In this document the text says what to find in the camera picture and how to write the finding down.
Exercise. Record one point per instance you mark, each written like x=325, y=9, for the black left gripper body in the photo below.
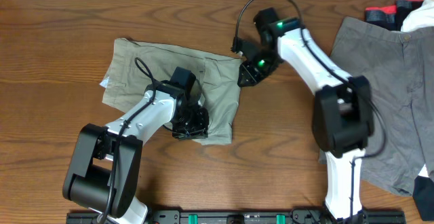
x=192, y=125

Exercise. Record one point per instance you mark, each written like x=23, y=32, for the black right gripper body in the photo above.
x=262, y=64

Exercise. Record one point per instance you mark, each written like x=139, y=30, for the light khaki green shorts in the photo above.
x=135, y=64

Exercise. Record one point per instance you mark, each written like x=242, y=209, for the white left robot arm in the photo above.
x=104, y=169

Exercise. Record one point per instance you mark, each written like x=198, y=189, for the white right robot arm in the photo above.
x=342, y=117

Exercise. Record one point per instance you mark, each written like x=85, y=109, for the black and red garment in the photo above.
x=391, y=17

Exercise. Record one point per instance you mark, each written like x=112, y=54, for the dark grey shorts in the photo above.
x=399, y=67

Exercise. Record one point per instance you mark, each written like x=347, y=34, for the white garment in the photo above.
x=419, y=18

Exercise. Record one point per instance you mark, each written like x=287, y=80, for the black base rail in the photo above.
x=299, y=216

